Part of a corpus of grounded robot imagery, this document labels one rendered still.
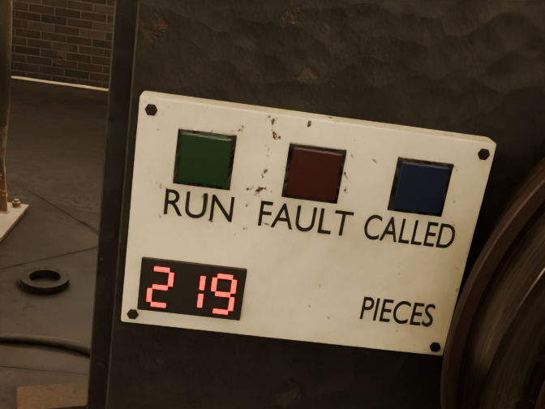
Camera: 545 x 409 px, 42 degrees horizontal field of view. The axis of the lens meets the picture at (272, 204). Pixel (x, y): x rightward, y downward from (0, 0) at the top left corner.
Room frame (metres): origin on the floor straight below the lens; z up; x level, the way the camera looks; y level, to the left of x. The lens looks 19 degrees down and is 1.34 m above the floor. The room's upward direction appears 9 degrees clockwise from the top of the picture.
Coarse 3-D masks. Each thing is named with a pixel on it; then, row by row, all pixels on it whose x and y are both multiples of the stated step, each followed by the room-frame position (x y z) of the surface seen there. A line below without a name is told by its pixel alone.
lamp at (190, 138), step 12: (192, 144) 0.48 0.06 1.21; (204, 144) 0.48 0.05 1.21; (216, 144) 0.48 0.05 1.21; (228, 144) 0.49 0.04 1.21; (180, 156) 0.48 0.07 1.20; (192, 156) 0.48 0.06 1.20; (204, 156) 0.48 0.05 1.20; (216, 156) 0.48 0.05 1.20; (228, 156) 0.49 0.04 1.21; (180, 168) 0.48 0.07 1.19; (192, 168) 0.48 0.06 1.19; (204, 168) 0.48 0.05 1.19; (216, 168) 0.48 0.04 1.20; (228, 168) 0.49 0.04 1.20; (180, 180) 0.48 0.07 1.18; (192, 180) 0.48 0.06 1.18; (204, 180) 0.48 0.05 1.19; (216, 180) 0.48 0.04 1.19
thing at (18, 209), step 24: (0, 0) 3.09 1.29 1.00; (0, 24) 3.09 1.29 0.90; (0, 48) 3.09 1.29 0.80; (0, 72) 3.09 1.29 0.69; (0, 96) 3.09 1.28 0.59; (0, 120) 3.09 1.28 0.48; (0, 144) 3.08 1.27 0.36; (0, 168) 3.08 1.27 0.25; (0, 192) 3.09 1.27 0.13; (0, 216) 3.05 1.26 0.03; (0, 240) 2.81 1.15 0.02
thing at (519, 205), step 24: (528, 192) 0.44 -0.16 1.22; (504, 216) 0.45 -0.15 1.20; (528, 216) 0.44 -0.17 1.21; (504, 240) 0.44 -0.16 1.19; (480, 264) 0.44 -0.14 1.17; (480, 288) 0.44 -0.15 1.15; (456, 312) 0.44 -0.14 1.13; (456, 336) 0.44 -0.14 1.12; (456, 360) 0.44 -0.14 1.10; (456, 384) 0.44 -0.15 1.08; (456, 408) 0.44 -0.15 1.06
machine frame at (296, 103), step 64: (128, 0) 0.58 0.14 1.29; (192, 0) 0.51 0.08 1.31; (256, 0) 0.51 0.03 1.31; (320, 0) 0.51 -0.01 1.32; (384, 0) 0.52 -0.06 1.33; (448, 0) 0.52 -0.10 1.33; (512, 0) 0.53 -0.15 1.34; (128, 64) 0.58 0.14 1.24; (192, 64) 0.51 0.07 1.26; (256, 64) 0.51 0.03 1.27; (320, 64) 0.52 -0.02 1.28; (384, 64) 0.52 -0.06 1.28; (448, 64) 0.52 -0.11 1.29; (512, 64) 0.53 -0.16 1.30; (128, 128) 0.51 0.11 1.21; (448, 128) 0.52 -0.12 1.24; (512, 128) 0.53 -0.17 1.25; (128, 192) 0.50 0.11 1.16; (128, 384) 0.50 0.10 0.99; (192, 384) 0.51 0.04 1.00; (256, 384) 0.51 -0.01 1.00; (320, 384) 0.52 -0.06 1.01; (384, 384) 0.52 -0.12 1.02
